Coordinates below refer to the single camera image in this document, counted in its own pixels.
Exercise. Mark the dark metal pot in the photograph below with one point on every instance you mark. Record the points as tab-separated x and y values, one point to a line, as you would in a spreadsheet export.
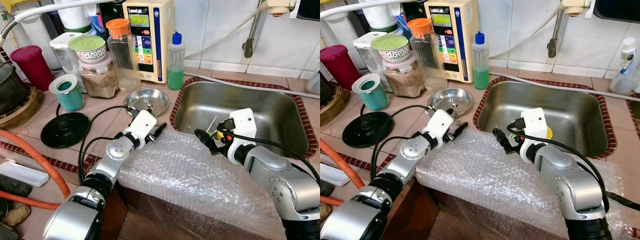
325	90
12	90

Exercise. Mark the steel sink basin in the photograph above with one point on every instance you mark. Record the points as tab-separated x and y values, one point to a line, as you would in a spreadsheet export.
580	110
280	110

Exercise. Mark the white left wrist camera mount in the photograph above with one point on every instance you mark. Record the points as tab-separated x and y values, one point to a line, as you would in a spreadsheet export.
441	125
142	125

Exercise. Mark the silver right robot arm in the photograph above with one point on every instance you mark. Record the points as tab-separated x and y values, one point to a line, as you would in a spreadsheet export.
280	185
570	180

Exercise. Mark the black round kettle base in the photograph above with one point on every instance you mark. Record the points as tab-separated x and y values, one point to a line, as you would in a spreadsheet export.
367	130
65	131

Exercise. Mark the thin white stick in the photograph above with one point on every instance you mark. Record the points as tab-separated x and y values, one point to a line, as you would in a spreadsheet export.
212	123

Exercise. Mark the clear jar orange lid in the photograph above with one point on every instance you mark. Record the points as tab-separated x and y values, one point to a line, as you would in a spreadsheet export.
425	55
125	55

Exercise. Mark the dark flat object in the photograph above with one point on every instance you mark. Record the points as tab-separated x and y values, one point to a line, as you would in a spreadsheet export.
324	188
15	186

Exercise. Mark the cream water ionizer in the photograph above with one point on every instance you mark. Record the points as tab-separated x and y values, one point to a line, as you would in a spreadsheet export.
447	50
145	50

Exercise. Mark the patterned tin green lid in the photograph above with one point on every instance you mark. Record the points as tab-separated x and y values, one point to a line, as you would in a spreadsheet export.
87	46
390	45

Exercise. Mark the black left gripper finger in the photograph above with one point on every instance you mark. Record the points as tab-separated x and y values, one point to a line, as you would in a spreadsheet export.
161	129
462	128

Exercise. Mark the white jug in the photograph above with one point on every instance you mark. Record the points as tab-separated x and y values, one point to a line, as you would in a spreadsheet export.
75	15
380	15

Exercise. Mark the round steel dish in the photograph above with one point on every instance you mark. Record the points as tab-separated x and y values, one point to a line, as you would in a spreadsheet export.
147	100
450	97

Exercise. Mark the blue plastic utensils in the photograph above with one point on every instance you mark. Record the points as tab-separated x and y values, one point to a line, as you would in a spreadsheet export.
406	24
100	25

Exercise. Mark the black flat strip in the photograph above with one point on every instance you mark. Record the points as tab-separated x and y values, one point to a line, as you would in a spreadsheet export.
625	201

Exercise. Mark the round wooden trivet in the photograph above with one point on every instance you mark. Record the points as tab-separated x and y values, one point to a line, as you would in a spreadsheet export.
32	107
340	105

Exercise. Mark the maroon cabinet door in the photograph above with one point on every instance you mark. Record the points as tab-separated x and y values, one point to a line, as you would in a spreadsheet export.
410	215
112	220

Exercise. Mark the maroon plastic canister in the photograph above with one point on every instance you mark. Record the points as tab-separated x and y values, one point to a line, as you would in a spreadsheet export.
342	67
35	70

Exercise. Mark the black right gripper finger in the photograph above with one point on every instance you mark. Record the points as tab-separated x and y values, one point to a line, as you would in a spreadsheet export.
203	137
501	136

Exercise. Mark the teal cup white lid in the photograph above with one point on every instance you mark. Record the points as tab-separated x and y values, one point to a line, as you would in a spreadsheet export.
372	97
69	97

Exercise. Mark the brown rough lump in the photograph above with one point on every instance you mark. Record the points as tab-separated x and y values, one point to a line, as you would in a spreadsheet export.
17	215
325	211

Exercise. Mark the clear bubble wrap sheet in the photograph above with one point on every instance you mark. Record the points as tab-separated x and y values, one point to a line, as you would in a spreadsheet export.
190	175
490	175

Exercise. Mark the clear container white lid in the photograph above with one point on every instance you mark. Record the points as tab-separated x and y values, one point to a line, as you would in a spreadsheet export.
365	52
62	55

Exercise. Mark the white rectangular tray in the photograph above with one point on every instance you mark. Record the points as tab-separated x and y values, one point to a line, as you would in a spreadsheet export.
332	175
22	174

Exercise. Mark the cream tap head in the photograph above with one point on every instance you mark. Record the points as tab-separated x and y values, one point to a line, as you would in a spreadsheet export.
280	6
575	6

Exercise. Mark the green liquid bottle blue cap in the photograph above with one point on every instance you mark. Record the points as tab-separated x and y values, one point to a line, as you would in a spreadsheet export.
176	75
480	75

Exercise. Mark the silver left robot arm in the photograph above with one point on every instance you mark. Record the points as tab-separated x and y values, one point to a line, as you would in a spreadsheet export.
117	152
415	150

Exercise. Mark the black plastic tray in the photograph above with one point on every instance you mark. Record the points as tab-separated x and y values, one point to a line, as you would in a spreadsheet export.
310	9
617	10

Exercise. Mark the clear spray bottle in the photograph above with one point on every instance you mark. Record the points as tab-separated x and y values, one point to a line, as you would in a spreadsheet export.
314	85
622	77

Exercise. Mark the yellow plastic cup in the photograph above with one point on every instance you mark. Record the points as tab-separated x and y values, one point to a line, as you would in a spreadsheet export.
220	136
549	133

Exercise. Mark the brown powder jar pink lid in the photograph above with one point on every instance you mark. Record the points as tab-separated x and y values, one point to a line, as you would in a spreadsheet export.
100	82
405	82

